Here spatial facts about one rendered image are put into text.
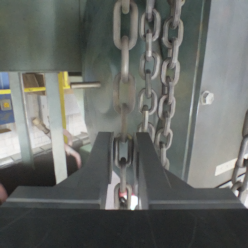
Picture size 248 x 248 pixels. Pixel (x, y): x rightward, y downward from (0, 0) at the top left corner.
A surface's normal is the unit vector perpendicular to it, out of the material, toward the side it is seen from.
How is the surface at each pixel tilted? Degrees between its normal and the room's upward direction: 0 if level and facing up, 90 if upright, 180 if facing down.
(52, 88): 90
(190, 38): 90
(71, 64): 90
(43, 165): 90
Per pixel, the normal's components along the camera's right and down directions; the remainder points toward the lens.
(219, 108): 0.49, 0.26
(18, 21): 0.76, 0.21
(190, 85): -0.87, 0.13
